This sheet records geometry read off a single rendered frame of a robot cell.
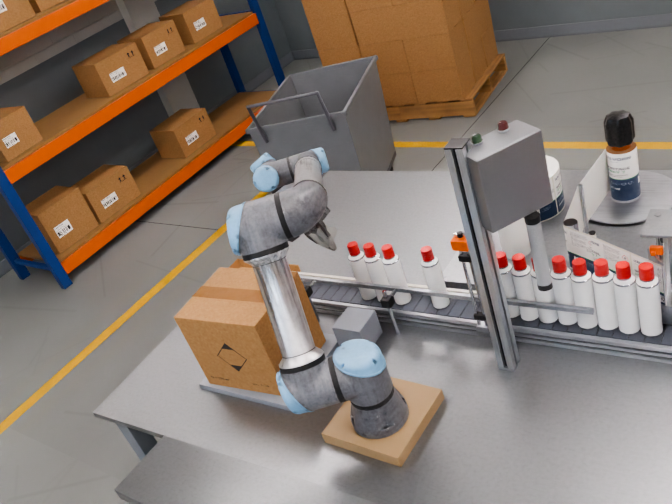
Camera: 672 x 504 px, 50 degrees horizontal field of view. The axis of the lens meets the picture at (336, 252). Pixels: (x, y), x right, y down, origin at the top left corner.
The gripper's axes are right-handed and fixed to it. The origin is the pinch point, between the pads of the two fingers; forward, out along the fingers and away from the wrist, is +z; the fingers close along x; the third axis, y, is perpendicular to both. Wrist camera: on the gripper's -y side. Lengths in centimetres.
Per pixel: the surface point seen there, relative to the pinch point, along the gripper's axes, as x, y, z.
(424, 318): -16.2, -5.1, 31.7
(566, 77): 94, 357, 71
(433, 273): -27.7, -1.3, 21.6
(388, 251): -19.3, -0.9, 9.5
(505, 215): -71, -14, 11
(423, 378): -21, -25, 39
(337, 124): 106, 152, -21
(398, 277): -15.5, -1.3, 17.9
